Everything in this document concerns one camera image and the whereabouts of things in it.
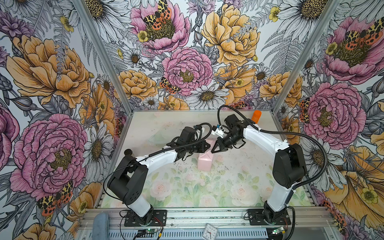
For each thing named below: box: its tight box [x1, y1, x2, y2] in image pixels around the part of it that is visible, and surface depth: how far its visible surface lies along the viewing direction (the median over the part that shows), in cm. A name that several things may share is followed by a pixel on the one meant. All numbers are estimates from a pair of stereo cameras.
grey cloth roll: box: [92, 212, 110, 240], surface depth 71 cm
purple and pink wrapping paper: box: [197, 138, 216, 172], surface depth 84 cm
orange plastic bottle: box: [251, 110, 262, 124], surface depth 111 cm
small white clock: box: [202, 223, 218, 240], surface depth 70 cm
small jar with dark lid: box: [122, 149, 135, 159], surface depth 89 cm
